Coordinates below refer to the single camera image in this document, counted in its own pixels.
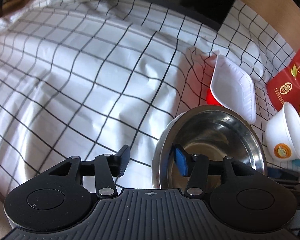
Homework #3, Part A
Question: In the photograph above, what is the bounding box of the white paper cup bowl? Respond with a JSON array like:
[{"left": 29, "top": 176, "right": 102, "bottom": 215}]
[{"left": 265, "top": 102, "right": 300, "bottom": 161}]

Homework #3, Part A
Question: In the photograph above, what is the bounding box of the red quail eggs bag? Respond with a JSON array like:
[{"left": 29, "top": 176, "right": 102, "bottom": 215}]
[{"left": 266, "top": 49, "right": 300, "bottom": 115}]

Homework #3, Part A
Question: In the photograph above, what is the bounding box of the white black checkered tablecloth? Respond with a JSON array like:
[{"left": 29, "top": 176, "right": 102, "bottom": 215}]
[{"left": 0, "top": 0, "right": 294, "bottom": 195}]

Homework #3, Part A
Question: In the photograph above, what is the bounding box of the red white rectangular tray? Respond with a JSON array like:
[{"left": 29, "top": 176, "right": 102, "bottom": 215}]
[{"left": 206, "top": 55, "right": 256, "bottom": 124}]

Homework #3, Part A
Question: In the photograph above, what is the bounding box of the stainless steel bowl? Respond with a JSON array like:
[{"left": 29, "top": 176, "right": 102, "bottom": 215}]
[{"left": 152, "top": 105, "right": 267, "bottom": 190}]

